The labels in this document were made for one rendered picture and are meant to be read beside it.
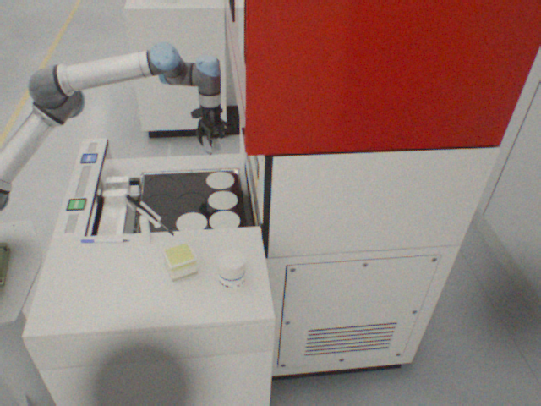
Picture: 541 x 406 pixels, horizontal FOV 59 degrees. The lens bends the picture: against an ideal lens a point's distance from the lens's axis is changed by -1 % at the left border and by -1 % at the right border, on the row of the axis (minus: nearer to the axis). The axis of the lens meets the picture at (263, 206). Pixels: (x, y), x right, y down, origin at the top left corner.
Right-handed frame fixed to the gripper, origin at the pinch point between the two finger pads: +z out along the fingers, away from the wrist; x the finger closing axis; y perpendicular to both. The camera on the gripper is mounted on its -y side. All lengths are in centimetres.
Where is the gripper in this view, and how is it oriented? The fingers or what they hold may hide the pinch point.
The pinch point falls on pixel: (209, 150)
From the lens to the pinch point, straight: 174.4
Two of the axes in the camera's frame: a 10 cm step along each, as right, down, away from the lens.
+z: -0.3, 7.6, 6.4
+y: 5.8, 5.4, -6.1
